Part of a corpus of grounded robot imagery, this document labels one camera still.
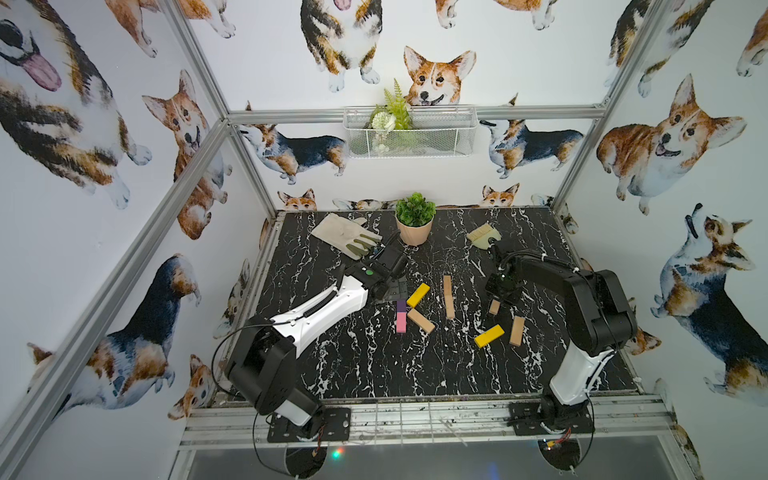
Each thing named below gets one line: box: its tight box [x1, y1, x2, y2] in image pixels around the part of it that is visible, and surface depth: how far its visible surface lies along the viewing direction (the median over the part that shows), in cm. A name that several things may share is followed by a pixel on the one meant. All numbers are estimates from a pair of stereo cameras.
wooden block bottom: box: [444, 288, 455, 319], surface depth 97 cm
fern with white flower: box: [367, 79, 415, 153], surface depth 85 cm
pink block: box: [396, 312, 407, 333], surface depth 92 cm
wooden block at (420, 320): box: [407, 308, 436, 334], surface depth 92 cm
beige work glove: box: [311, 213, 383, 261], surface depth 116 cm
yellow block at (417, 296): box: [406, 282, 431, 308], surface depth 98 cm
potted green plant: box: [395, 192, 437, 246], surface depth 105 cm
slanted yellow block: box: [474, 324, 505, 348], surface depth 90 cm
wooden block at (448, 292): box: [443, 275, 453, 307], surface depth 99 cm
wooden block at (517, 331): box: [509, 316, 525, 346], surface depth 90 cm
